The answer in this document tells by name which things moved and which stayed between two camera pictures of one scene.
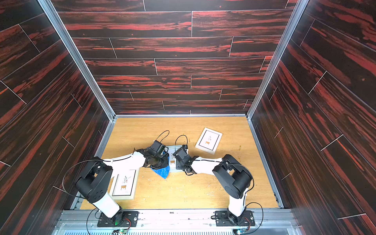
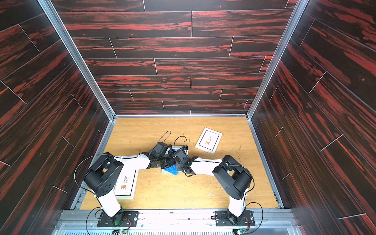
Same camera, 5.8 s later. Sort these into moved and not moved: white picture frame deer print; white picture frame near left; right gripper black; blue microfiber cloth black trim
Moved: blue microfiber cloth black trim
Not moved: white picture frame near left; right gripper black; white picture frame deer print
